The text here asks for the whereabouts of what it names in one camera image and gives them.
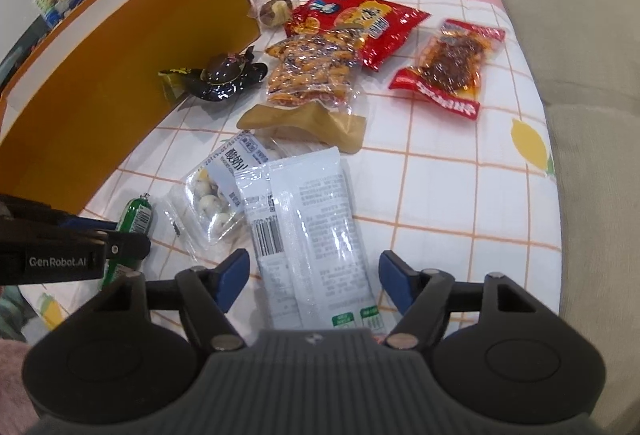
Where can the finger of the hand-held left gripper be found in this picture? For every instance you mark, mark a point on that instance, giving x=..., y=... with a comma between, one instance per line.
x=92, y=223
x=127, y=247

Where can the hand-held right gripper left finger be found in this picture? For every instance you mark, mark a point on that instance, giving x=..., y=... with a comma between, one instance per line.
x=234, y=271

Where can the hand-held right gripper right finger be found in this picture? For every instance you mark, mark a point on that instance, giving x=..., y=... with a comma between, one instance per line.
x=393, y=277

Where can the green sausage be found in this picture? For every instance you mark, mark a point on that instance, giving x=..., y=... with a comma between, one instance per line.
x=137, y=215

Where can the green snack packet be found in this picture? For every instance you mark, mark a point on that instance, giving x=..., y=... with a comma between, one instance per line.
x=210, y=200

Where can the long white snack packet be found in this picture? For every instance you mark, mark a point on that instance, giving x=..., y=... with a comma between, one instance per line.
x=310, y=225

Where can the orange cardboard box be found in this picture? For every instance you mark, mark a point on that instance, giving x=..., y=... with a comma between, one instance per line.
x=125, y=65

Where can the tan vacuum packet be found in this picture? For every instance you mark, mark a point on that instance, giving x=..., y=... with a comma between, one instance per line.
x=310, y=120

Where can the black snack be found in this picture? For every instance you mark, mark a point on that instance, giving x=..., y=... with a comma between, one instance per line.
x=225, y=75

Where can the clear packet of orange peanuts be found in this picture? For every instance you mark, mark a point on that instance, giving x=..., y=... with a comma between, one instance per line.
x=310, y=70

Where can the red spicy strip packet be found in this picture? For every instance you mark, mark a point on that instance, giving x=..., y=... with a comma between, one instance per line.
x=450, y=60

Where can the red cartoon snack packet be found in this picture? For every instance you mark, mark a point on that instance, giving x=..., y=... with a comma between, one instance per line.
x=380, y=30

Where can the printed checked tablecloth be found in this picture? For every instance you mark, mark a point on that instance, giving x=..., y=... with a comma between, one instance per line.
x=450, y=195

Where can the pink fluffy cloth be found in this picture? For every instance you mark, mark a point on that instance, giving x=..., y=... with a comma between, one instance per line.
x=15, y=390

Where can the round pastry in clear wrapper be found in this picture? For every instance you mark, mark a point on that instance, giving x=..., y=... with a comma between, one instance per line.
x=274, y=8

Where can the beige sofa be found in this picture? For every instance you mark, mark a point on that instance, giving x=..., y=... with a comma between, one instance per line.
x=590, y=90

